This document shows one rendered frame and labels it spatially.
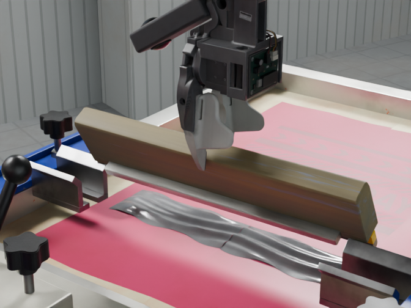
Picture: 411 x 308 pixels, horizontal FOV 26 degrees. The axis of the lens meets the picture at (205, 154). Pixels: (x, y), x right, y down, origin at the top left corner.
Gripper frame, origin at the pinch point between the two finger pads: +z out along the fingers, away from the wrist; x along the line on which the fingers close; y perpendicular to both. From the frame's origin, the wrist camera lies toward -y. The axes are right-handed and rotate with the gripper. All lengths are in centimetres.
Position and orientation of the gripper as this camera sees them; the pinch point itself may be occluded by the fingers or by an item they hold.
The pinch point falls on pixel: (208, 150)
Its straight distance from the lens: 100.2
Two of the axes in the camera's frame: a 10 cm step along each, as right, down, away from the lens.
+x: 5.9, -3.3, 7.4
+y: 8.1, 2.4, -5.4
